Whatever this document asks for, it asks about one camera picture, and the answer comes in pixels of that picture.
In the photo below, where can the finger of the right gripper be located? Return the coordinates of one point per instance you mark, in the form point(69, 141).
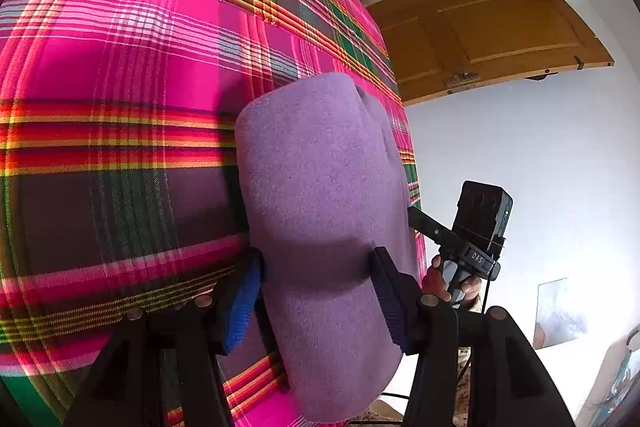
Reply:
point(444, 238)

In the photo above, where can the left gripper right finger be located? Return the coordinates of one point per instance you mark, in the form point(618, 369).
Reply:
point(425, 326)

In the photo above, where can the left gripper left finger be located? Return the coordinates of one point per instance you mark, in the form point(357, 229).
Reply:
point(210, 325)

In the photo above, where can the purple fleece garment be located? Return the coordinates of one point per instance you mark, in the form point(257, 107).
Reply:
point(323, 185)

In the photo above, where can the person's right hand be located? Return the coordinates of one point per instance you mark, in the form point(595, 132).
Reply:
point(433, 283)

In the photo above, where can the wooden door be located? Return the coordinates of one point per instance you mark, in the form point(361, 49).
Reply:
point(443, 47)

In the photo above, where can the pink green plaid tablecloth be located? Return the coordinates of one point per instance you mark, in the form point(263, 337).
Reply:
point(119, 187)

